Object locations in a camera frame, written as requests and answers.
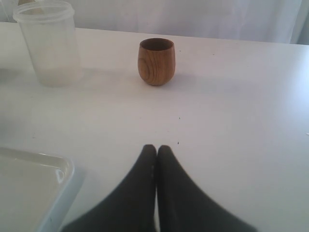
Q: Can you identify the translucent plastic container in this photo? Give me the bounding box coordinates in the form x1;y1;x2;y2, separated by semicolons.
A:
13;0;82;87

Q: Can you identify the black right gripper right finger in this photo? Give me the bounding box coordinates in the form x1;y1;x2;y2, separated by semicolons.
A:
156;145;257;232

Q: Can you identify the white plastic tray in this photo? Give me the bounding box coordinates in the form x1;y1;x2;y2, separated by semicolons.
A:
0;147;75;232

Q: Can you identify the brown wooden cup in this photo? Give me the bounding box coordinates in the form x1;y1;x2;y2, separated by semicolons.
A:
138;38;176;86

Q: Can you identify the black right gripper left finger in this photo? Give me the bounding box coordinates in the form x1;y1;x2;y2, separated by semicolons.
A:
63;145;156;232

